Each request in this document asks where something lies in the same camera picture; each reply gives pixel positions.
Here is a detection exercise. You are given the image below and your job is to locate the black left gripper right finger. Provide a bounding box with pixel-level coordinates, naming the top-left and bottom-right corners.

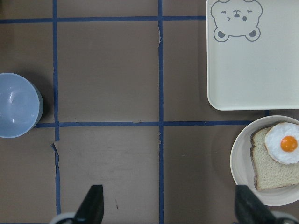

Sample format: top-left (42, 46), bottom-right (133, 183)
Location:
top-left (235, 185), bottom-right (276, 224)

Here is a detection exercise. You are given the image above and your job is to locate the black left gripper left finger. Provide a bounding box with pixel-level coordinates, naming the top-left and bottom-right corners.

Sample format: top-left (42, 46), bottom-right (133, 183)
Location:
top-left (74, 185), bottom-right (103, 224)

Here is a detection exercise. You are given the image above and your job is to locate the cream round plate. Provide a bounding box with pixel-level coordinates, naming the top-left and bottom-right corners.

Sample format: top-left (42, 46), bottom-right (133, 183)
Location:
top-left (230, 115), bottom-right (299, 206)

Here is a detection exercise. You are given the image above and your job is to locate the bottom bread slice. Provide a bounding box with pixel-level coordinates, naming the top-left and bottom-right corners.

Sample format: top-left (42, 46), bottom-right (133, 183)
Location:
top-left (250, 126), bottom-right (299, 191)

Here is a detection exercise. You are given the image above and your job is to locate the fried egg toy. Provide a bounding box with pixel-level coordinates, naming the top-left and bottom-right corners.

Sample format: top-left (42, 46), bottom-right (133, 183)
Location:
top-left (264, 122), bottom-right (299, 165)

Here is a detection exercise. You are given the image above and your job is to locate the blue bowl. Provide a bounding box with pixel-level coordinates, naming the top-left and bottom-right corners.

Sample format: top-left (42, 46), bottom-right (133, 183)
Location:
top-left (0, 73), bottom-right (43, 138)

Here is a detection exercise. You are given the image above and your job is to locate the cream bear tray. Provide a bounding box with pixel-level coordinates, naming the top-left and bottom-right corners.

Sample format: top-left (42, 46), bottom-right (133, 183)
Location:
top-left (206, 0), bottom-right (299, 111)

